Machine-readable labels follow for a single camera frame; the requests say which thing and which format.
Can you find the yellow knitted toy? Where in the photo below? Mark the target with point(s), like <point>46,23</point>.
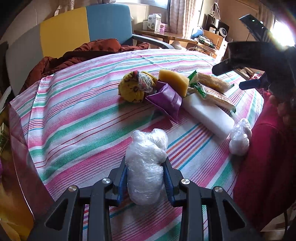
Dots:
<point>134,86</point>

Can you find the rust brown quilted jacket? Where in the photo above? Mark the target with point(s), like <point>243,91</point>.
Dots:
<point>49,65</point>

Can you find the cracker pack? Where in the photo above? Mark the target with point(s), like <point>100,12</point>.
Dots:
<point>212,82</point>
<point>213,96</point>

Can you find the person's right hand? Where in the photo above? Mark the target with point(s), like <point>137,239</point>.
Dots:
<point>284,111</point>

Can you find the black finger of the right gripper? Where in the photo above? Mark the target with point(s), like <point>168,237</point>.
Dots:
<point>226,66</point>

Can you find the purple foil packet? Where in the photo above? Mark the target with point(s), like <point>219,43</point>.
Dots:
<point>166,100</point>

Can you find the pink patterned curtain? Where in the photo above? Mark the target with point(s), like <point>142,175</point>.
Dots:
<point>182,16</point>

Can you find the red garment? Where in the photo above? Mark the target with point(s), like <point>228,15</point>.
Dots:
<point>266,181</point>

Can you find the gold tin box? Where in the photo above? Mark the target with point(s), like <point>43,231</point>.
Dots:
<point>9,185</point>

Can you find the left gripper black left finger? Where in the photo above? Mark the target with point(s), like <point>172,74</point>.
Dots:
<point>64,220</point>

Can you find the wooden side desk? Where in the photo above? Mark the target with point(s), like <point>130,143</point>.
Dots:
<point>217,52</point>

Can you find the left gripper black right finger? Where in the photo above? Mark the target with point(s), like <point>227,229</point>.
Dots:
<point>224,218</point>

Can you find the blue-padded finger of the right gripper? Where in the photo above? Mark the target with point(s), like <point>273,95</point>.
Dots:
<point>262,82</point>

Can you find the yellow sponge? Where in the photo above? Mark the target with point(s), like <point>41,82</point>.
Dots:
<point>177,81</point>

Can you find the grey yellow blue chair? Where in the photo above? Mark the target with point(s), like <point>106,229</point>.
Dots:
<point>67,31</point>

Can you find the striped pink green tablecloth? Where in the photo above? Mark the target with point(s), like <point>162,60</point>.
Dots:
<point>72,128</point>

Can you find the white plastic-wrapped bundle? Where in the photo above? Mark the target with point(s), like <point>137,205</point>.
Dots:
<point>143,159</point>
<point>240,137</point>

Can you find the white foam block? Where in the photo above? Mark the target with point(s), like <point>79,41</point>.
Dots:
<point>210,115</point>

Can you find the white product box on desk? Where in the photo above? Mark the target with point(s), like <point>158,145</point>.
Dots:
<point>154,22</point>

